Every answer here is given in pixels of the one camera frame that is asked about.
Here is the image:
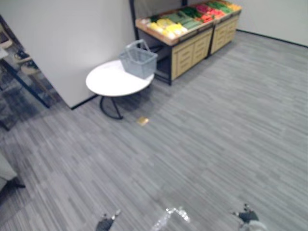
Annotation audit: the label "dark green vegetable pile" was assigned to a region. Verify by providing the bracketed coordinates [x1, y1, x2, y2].
[179, 6, 203, 19]

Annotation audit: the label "bright green vegetable pile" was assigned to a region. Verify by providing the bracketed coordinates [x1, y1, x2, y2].
[207, 0, 234, 14]

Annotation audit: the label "white round side table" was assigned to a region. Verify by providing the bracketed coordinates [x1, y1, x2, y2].
[86, 59, 155, 120]

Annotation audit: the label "red vegetable pile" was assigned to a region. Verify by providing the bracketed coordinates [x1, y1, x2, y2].
[195, 3, 226, 17]

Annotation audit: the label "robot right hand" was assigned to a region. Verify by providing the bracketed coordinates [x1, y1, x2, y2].
[231, 203, 259, 225]

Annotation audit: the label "grey upholstered seat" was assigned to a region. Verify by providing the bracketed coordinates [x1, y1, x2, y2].
[0, 151, 26, 193]

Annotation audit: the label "wooden produce stand with drawers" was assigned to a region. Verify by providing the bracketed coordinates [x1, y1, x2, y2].
[135, 9, 215, 86]
[210, 0, 243, 56]

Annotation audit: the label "pale green packed vegetables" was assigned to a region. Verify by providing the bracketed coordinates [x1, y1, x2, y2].
[166, 12, 202, 30]

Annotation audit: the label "grey plastic shopping basket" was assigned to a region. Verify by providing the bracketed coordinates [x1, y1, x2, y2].
[119, 39, 159, 79]

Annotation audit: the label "yellow vegetable pile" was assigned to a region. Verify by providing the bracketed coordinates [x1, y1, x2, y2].
[147, 18, 188, 39]

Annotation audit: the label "orange vegetable pile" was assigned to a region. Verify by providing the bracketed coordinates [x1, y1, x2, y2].
[199, 13, 218, 24]

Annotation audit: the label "black framed glass partition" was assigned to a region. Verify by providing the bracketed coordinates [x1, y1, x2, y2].
[0, 14, 51, 132]

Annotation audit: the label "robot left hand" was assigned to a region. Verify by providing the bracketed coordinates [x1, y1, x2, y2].
[96, 209, 122, 231]

